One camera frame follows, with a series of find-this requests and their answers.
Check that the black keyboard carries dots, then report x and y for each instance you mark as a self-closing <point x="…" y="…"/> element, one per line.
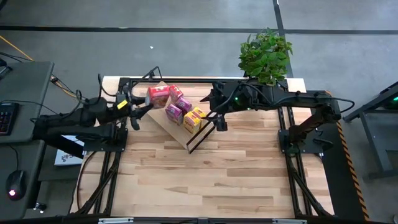
<point x="7" y="119"/>

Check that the green plant in black pot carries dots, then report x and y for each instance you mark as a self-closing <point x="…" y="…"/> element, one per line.
<point x="264" y="59"/>

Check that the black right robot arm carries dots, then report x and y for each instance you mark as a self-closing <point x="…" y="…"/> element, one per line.
<point x="329" y="110"/>

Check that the purple Raisin Bran cereal box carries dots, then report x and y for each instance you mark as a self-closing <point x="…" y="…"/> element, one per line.
<point x="184" y="104"/>
<point x="174" y="114"/>

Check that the silver metal bracket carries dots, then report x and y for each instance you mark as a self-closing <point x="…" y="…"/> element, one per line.
<point x="289" y="221"/>
<point x="115" y="221"/>

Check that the black aluminium rig frame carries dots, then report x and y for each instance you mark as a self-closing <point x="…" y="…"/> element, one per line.
<point x="186" y="80"/>

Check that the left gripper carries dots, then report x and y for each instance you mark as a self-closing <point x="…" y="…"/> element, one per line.
<point x="124" y="110"/>

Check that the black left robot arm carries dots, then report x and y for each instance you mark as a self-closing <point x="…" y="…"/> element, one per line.
<point x="77" y="130"/>

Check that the red cereal box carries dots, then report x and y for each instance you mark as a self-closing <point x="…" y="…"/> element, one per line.
<point x="175" y="92"/>
<point x="159" y="96"/>

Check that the grey metal stand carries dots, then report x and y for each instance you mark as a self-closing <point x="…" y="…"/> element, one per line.
<point x="373" y="137"/>

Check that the black computer mouse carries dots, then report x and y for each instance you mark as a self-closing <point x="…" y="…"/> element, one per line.
<point x="15" y="183"/>

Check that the yellow Pops cereal box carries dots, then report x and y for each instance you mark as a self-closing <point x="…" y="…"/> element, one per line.
<point x="199" y="112"/>
<point x="191" y="123"/>

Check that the grey desk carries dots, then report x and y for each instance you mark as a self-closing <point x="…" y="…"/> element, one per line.
<point x="28" y="87"/>

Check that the white printed sheet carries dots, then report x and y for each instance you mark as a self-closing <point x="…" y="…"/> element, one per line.
<point x="66" y="158"/>

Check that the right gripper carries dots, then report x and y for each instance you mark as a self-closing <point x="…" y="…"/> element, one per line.
<point x="230" y="101"/>

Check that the black mat with hazard stripes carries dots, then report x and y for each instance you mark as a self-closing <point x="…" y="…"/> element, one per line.
<point x="339" y="180"/>

